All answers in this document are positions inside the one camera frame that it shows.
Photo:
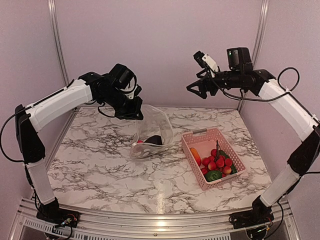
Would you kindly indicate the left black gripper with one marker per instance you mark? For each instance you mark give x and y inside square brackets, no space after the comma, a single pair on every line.
[131,114]

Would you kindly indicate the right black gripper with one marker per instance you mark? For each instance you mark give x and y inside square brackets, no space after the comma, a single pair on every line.
[206,79]

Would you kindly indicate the clear zip top bag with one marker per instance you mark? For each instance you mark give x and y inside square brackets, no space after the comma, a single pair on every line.
[155,122]

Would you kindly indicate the purple eggplant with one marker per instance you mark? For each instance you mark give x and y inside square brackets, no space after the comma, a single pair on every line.
[155,139]

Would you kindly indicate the pink plastic basket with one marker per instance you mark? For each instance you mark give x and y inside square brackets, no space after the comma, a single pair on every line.
[204,140]

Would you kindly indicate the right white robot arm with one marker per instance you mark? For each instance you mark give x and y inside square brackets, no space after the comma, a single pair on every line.
[267,89]

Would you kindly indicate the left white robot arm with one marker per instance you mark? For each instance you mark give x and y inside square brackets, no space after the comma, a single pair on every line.
[33,118]

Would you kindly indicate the bunch of red strawberries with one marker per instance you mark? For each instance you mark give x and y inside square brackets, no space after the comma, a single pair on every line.
[213,162]

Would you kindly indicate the dark green cucumber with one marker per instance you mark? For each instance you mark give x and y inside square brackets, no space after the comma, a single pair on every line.
[229,167]

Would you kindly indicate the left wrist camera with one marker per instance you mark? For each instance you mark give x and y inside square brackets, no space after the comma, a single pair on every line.
[134,92]

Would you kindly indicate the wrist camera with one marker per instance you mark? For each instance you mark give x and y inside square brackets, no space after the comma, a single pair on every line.
[134,92]
[206,63]

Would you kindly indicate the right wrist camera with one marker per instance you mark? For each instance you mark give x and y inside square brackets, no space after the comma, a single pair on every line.
[206,63]

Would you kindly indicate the right aluminium frame post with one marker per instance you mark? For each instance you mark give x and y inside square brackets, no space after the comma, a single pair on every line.
[262,23]

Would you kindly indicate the aluminium frame post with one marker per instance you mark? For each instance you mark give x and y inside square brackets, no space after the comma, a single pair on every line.
[262,23]
[57,40]

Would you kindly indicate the front aluminium rail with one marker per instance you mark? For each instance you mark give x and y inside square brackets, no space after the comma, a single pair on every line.
[108,225]

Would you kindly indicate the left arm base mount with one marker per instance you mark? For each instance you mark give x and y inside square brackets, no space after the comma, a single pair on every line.
[52,213]

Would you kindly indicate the left aluminium frame post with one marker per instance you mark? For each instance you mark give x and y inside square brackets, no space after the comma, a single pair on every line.
[57,40]

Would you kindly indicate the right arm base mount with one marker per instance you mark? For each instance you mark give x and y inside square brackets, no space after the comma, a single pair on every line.
[259,214]

